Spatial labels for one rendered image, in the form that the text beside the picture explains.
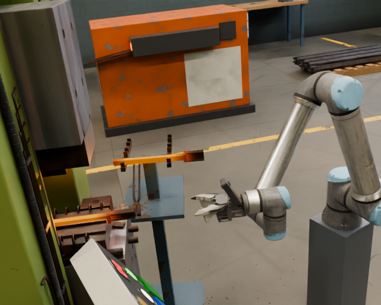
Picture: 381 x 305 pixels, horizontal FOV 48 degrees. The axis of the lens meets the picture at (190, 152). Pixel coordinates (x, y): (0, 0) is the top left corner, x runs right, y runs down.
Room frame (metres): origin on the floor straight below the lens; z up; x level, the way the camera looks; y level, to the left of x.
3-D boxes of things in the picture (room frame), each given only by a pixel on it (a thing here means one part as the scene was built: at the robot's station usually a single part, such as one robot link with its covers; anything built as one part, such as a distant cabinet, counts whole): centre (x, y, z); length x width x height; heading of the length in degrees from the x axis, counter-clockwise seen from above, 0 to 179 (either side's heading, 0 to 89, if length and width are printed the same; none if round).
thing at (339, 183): (1.76, -0.72, 0.79); 0.17 x 0.15 x 0.18; 22
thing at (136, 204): (2.01, 0.30, 0.77); 0.60 x 0.04 x 0.01; 4
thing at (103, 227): (1.33, 0.54, 0.96); 0.42 x 0.20 x 0.09; 94
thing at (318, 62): (6.71, -2.64, 0.12); 1.58 x 0.80 x 0.24; 102
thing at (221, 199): (1.40, -0.13, 0.97); 0.12 x 0.08 x 0.09; 94
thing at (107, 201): (1.52, 0.41, 0.95); 0.12 x 0.09 x 0.07; 94
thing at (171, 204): (1.89, 0.21, 0.76); 0.40 x 0.30 x 0.02; 179
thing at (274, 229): (1.42, -0.30, 0.86); 0.12 x 0.09 x 0.12; 22
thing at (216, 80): (5.34, 0.24, 0.63); 2.10 x 1.12 x 1.25; 102
